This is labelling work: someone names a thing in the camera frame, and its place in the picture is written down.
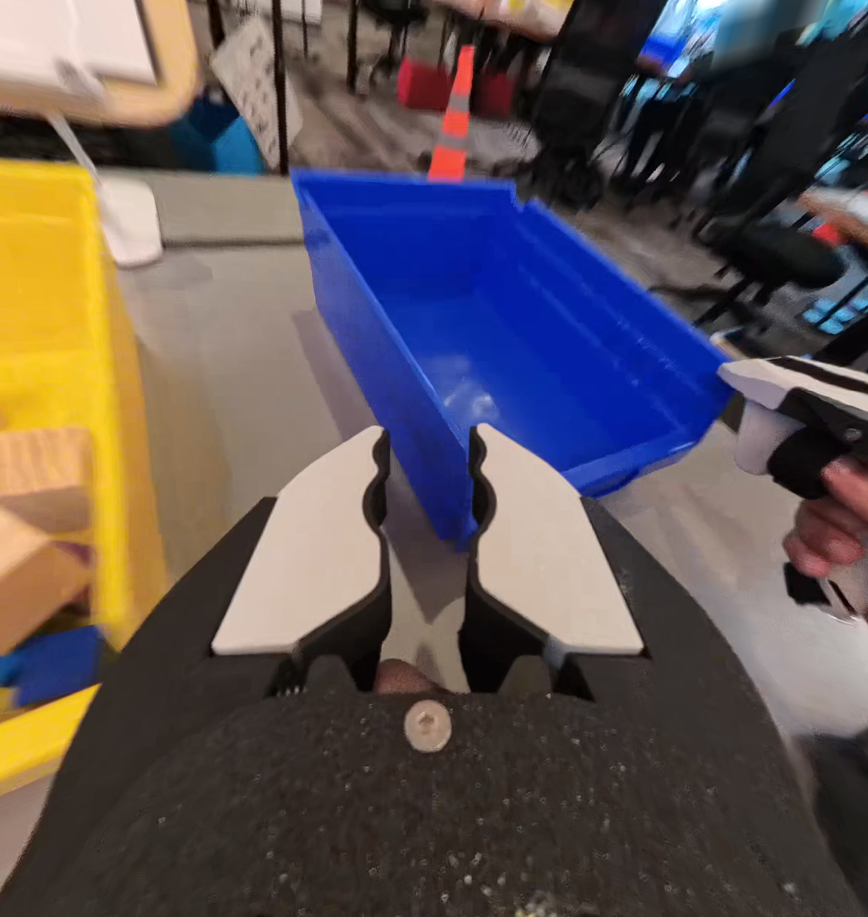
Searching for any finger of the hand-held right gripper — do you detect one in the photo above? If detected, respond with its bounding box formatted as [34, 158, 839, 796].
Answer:
[717, 356, 868, 424]
[735, 403, 807, 477]

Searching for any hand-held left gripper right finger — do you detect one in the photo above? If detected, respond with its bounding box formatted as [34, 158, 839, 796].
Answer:
[459, 423, 646, 693]

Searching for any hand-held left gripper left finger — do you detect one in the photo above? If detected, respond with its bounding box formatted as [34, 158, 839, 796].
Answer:
[212, 426, 393, 693]

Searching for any small blue cube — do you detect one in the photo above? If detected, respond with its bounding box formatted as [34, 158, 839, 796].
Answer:
[0, 627, 107, 708]

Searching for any pile of plain wooden cubes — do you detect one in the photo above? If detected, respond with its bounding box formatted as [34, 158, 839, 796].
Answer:
[0, 383, 94, 656]

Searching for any blue plastic bin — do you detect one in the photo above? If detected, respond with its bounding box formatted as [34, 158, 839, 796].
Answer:
[290, 168, 734, 553]

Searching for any yellow plastic bin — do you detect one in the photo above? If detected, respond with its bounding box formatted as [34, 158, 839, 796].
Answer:
[0, 159, 170, 810]

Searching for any person's right forearm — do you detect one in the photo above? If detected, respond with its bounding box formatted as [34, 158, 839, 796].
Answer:
[806, 720, 868, 917]

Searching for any person's right hand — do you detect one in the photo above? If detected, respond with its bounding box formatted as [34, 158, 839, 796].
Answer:
[783, 457, 868, 659]

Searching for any black office chair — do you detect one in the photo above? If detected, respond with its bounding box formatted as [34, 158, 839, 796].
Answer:
[692, 14, 868, 327]
[530, 0, 667, 209]

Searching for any grey desk hatch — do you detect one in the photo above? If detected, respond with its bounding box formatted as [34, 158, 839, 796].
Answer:
[150, 175, 307, 248]

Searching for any white desk stand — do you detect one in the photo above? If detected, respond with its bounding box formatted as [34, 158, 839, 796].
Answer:
[47, 111, 164, 268]

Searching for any orange traffic cone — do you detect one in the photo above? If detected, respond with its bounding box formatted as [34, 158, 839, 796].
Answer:
[427, 45, 476, 181]

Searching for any teal bag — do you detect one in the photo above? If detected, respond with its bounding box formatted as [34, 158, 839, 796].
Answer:
[167, 93, 266, 176]

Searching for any red bag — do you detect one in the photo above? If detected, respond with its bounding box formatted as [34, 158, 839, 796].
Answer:
[396, 59, 452, 112]

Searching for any black tripod pole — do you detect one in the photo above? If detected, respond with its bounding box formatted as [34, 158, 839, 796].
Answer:
[269, 0, 293, 174]

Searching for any white printed sheet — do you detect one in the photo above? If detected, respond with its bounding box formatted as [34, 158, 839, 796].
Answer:
[212, 18, 303, 169]

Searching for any beige wooden board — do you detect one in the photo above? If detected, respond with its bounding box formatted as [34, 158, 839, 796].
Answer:
[0, 0, 202, 128]

